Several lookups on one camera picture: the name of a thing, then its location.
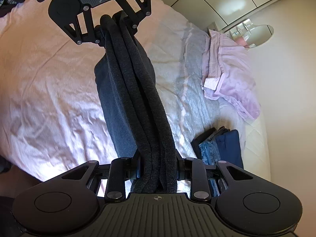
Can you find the bedside table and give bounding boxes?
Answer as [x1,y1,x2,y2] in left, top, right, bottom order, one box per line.
[206,21,224,33]

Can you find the folded navy garment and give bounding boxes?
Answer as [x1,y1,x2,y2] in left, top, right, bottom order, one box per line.
[215,129,243,169]

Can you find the white quilted mattress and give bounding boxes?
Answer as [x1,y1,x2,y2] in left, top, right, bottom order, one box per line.
[241,99,275,182]

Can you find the round mirror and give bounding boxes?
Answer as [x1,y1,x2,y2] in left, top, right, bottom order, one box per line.
[229,24,275,49]

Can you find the folded blue jeans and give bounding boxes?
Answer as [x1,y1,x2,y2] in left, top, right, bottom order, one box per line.
[199,137,221,195]

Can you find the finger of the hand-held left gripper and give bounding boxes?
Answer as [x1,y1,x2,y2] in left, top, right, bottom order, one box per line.
[59,5,107,47]
[112,0,152,36]

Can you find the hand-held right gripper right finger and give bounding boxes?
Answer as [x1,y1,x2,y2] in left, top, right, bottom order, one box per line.
[175,152,255,201]

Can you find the dark grey garment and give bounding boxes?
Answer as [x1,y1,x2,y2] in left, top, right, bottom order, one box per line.
[94,11,179,195]

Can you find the folded black garment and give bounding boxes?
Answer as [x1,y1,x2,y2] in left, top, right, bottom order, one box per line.
[191,127,224,159]

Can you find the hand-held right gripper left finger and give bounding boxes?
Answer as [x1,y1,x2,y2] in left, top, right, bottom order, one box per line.
[60,151,143,201]

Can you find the white wardrobe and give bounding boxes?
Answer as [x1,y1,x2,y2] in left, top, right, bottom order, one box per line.
[170,0,310,33]

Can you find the pink shirt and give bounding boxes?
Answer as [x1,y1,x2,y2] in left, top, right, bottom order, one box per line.
[201,28,262,122]

